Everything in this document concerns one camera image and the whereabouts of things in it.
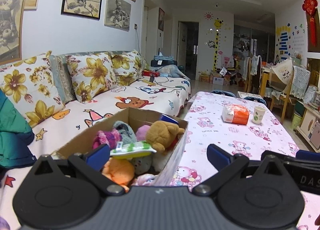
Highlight yellow floral cushion far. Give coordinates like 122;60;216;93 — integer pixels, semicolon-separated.
111;50;148;86

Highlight small colourful cartoon box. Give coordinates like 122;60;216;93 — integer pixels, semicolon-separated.
159;114;179;125

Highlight framed sketch picture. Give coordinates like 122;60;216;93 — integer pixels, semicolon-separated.
104;0;131;31

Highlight white floral fabric item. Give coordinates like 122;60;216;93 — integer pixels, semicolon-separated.
131;174;157;186

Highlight white paper cup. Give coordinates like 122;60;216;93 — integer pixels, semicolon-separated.
252;106;266;125

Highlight sofa with cartoon cover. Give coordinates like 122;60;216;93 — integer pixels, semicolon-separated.
0;74;192;230

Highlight orange white tissue pack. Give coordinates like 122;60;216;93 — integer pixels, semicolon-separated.
221;104;249;125

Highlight cream sideboard cabinet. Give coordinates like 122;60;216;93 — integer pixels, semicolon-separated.
296;104;319;153

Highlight green white striped cloth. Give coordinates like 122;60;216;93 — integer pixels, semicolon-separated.
110;141;157;159

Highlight yellow floral cushion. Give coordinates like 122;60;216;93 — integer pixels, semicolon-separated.
1;51;65;127
66;52;117;104
111;50;148;86

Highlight white fluffy slipper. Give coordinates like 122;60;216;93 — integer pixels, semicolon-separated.
131;155;152;175

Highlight white fluffy pompom toy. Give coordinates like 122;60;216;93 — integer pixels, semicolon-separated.
152;151;172;173

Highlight green waste bin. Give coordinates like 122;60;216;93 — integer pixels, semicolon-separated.
290;112;302;131

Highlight teal jacket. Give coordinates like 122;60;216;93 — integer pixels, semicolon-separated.
0;92;36;169

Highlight wooden chair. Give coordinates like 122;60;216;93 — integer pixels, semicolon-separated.
268;58;294;124

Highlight orange plush toy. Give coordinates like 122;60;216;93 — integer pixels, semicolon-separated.
101;158;135;192

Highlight pink cartoon tablecloth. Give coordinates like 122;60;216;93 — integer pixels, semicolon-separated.
172;92;319;229

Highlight pink purple knitted hat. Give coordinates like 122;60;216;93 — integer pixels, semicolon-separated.
92;129;122;150

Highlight grey-green knitted item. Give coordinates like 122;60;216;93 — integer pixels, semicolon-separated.
113;121;138;144

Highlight brown plush toy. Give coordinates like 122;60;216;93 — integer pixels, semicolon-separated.
145;120;185;153

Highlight yellow floral cushion near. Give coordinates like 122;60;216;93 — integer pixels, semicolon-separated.
66;52;117;104

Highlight cardboard box with plastic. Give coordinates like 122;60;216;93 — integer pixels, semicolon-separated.
54;107;188;189

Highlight pink plush ball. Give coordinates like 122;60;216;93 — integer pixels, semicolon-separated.
136;125;150;142

